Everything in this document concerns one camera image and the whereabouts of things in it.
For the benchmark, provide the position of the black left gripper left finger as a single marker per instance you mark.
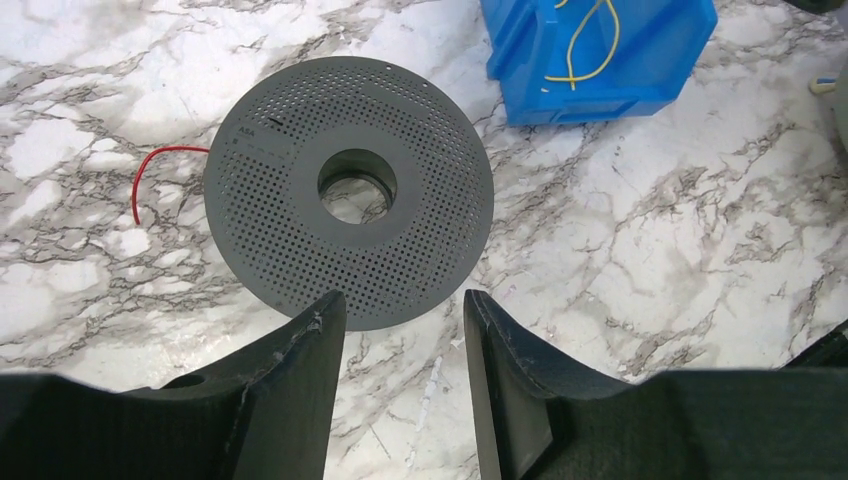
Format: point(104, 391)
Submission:
point(261, 412)

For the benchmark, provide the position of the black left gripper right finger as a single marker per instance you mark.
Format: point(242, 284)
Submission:
point(541, 414)

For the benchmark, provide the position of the grey perforated cable spool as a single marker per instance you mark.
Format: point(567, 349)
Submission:
point(351, 174)

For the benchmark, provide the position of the blue plastic bin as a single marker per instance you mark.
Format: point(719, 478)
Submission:
point(563, 62)

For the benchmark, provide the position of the yellow and cream cylinder fixture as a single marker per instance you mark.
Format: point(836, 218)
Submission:
point(836, 86)

